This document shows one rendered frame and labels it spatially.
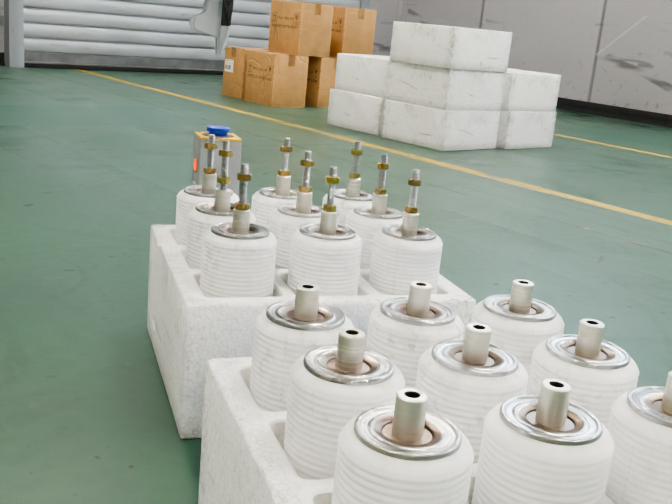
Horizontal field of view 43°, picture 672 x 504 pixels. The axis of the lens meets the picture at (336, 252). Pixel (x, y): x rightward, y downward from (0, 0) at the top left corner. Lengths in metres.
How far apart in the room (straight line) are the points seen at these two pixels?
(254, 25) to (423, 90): 3.51
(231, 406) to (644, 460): 0.35
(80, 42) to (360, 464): 6.07
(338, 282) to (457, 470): 0.55
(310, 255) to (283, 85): 3.94
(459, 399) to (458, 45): 3.19
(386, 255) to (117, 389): 0.42
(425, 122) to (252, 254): 2.90
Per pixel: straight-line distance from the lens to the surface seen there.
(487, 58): 3.99
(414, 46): 3.98
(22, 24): 6.35
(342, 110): 4.34
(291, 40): 5.10
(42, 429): 1.14
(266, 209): 1.32
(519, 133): 4.23
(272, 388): 0.80
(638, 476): 0.72
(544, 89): 4.35
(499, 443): 0.64
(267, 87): 5.02
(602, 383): 0.78
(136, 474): 1.04
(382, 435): 0.60
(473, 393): 0.72
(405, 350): 0.82
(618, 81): 6.81
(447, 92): 3.84
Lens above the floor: 0.53
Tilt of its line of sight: 15 degrees down
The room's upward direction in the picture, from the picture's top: 6 degrees clockwise
